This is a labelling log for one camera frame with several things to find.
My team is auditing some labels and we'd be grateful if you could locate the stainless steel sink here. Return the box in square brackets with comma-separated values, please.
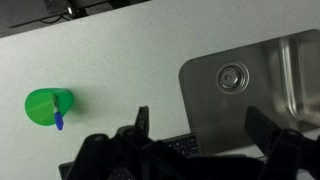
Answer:
[179, 29, 320, 154]

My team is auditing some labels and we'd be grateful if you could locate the dark base with cables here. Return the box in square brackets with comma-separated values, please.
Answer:
[0, 0, 149, 28]

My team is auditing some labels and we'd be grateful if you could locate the blue capped marker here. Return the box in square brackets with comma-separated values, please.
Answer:
[52, 95, 64, 131]

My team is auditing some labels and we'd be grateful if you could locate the sink drain strainer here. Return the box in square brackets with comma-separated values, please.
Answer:
[215, 62, 250, 95]

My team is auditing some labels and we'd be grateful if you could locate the black keyboard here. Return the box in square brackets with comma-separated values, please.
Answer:
[58, 133, 201, 180]

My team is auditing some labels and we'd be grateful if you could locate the green plastic cup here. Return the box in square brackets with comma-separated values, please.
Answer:
[25, 88, 74, 126]

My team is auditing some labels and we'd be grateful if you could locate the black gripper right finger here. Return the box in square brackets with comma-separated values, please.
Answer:
[244, 106, 281, 155]

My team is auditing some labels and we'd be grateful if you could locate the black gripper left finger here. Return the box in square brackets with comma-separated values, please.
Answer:
[134, 106, 149, 135]

